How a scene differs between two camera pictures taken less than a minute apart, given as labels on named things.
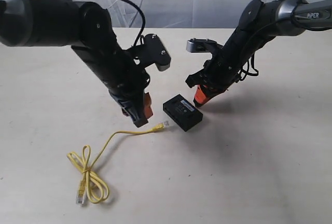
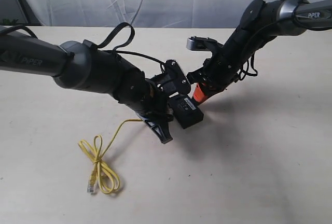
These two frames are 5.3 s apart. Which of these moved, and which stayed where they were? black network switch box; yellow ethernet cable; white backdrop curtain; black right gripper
Moved: yellow ethernet cable
Stayed: white backdrop curtain; black network switch box; black right gripper
